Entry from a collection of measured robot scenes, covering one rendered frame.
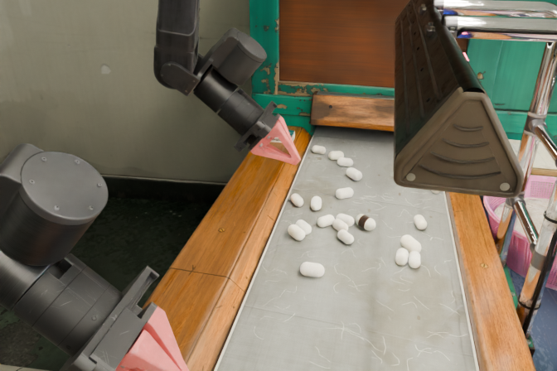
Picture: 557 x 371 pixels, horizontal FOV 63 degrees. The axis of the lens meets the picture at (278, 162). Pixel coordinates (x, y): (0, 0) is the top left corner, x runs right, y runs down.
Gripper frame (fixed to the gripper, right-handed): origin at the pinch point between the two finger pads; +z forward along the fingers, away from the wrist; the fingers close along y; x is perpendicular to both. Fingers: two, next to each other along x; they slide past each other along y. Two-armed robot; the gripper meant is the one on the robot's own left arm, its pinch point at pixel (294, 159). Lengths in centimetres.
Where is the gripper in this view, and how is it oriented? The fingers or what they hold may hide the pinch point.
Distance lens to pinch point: 76.3
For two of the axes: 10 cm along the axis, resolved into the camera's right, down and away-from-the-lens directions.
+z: 7.5, 6.5, 1.5
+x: -6.3, 6.2, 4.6
